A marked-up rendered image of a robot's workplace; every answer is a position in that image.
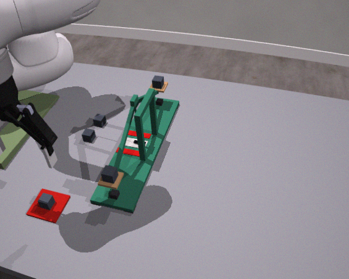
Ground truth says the red flat square plate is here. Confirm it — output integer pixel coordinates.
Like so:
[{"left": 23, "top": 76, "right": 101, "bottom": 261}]
[{"left": 26, "top": 188, "right": 70, "bottom": 223}]

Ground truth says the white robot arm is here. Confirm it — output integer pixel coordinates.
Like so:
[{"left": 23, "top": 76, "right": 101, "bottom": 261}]
[{"left": 0, "top": 0, "right": 100, "bottom": 92}]

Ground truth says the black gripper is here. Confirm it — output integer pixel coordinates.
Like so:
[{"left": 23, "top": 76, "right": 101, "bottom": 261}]
[{"left": 0, "top": 76, "right": 57, "bottom": 168}]

